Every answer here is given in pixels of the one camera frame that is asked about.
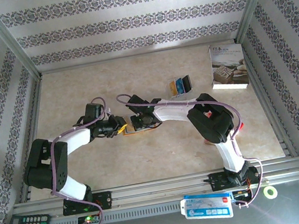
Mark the black card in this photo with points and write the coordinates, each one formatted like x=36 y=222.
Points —
x=187 y=83

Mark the blue white tissue pack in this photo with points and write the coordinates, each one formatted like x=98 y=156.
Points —
x=207 y=206

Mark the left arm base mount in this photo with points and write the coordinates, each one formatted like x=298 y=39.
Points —
x=105 y=200

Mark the red white marker pen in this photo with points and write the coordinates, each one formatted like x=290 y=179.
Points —
x=241 y=126

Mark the red paper packet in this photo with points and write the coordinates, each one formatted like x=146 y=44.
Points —
x=208 y=142

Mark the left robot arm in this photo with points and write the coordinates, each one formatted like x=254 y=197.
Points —
x=44 y=168

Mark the white printed book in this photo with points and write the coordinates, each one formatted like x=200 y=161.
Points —
x=227 y=62

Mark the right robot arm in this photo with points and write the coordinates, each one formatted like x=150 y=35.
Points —
x=214 y=124

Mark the colour swatch cards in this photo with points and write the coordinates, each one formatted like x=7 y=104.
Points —
x=174 y=97

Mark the green tape roll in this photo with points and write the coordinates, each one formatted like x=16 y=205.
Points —
x=265 y=194

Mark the yellow card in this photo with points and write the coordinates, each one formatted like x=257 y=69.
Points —
x=173 y=88

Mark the orange leather card holder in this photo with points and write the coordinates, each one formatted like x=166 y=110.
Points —
x=129 y=129

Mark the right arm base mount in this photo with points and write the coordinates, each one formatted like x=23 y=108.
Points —
x=217 y=182

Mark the blue card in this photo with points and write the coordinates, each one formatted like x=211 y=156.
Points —
x=180 y=85

